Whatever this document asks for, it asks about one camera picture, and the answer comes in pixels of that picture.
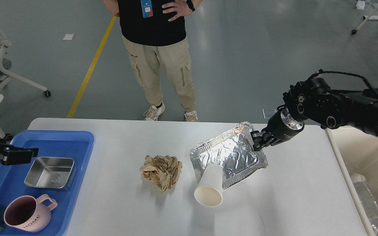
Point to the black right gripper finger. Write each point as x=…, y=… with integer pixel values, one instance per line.
x=260, y=135
x=260, y=143

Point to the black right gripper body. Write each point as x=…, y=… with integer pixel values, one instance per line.
x=281, y=127

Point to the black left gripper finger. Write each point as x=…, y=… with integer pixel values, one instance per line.
x=8, y=136
x=17, y=156

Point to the aluminium foil tray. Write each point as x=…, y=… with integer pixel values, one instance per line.
x=233, y=151

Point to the square stainless steel tray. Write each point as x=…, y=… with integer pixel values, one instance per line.
x=51, y=172

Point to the pink ceramic mug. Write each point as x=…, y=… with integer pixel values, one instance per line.
x=29, y=213

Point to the white paper cup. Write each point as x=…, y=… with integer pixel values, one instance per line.
x=209, y=190

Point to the brown paper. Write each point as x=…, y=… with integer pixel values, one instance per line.
x=163, y=171

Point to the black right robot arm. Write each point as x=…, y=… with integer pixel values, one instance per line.
x=314, y=99

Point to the person's left hand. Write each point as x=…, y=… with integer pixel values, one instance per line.
x=180, y=8

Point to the person's right hand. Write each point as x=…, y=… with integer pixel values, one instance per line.
x=114, y=9

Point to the clear plastic floor plate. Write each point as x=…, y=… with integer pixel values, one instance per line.
x=268, y=113

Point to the beige plastic bin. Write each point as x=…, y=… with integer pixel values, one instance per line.
x=356, y=152

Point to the foil tray inside bin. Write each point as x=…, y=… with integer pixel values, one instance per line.
x=367, y=198

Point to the person in black shirt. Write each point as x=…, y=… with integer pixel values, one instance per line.
x=152, y=42

